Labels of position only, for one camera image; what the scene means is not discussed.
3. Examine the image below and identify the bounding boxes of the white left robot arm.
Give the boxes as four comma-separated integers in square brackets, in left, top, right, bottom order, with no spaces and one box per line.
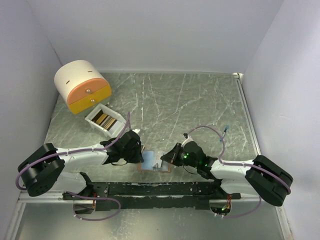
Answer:
[17,130,144,200]

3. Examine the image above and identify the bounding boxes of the yellow credit card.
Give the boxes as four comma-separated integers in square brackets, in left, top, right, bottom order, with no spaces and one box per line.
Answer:
[92,110,117,131]

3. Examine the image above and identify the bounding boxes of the cream drawer cabinet orange fronts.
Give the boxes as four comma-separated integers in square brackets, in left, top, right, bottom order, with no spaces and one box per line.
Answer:
[54,60,112,115]

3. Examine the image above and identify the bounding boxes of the white card tray box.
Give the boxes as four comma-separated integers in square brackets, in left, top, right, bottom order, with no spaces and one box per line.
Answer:
[85,103,126,138]

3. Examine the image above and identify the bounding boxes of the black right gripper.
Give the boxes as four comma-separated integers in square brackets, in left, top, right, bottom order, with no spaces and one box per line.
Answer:
[160,142,199,169]

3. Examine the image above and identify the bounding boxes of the pink blue card holder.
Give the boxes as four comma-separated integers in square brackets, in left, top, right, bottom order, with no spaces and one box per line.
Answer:
[138,150,171,173]

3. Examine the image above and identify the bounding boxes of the white crest credit card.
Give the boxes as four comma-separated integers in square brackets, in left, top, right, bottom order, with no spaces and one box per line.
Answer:
[152,150,164,170]

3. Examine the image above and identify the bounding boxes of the blue pen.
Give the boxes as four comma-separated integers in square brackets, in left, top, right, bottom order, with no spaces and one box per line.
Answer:
[220,125,229,142]

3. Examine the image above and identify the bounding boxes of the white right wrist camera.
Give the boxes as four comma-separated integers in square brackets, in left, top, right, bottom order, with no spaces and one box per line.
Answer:
[181,133,194,147]

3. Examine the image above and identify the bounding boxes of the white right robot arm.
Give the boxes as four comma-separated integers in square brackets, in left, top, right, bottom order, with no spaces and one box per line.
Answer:
[160,141,293,207]

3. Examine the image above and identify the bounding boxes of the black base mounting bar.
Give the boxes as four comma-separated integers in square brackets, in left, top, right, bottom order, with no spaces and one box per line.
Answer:
[79,181,228,210]

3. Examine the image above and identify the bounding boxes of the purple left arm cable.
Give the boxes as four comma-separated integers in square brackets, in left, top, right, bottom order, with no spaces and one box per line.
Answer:
[15,111,132,191]

